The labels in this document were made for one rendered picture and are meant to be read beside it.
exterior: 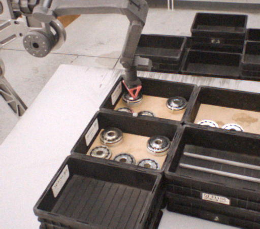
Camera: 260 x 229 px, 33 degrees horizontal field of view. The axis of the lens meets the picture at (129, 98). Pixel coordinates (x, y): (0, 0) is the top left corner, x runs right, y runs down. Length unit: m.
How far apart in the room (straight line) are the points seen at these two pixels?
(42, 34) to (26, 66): 2.15
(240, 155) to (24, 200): 0.95
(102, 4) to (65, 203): 0.77
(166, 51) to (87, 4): 1.64
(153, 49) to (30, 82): 1.28
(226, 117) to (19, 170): 1.00
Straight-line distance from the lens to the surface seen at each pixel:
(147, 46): 3.30
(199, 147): 1.91
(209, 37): 3.31
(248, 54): 3.21
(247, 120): 2.07
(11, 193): 2.03
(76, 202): 1.75
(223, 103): 2.12
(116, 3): 1.60
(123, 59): 1.95
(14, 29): 2.32
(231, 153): 1.90
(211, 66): 3.26
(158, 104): 2.15
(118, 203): 1.71
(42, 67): 4.19
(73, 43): 4.49
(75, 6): 1.68
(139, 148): 1.91
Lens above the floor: 2.14
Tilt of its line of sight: 37 degrees down
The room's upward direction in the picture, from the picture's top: 6 degrees counter-clockwise
